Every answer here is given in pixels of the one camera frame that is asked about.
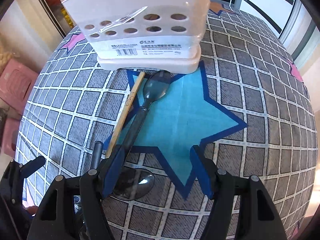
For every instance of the pink plastic stool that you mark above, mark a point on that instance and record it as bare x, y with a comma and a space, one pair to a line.
17, 85
8, 135

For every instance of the wooden chopstick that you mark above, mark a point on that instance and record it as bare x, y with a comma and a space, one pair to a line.
127, 107

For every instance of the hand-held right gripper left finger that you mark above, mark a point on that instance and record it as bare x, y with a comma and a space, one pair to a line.
112, 175

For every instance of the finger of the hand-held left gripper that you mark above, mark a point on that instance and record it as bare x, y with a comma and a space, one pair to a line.
33, 165

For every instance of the gold foil package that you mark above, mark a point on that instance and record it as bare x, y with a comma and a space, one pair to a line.
67, 17

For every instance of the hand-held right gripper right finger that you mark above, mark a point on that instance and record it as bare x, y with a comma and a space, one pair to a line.
200, 172

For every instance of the white plastic utensil holder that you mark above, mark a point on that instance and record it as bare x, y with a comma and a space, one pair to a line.
150, 47

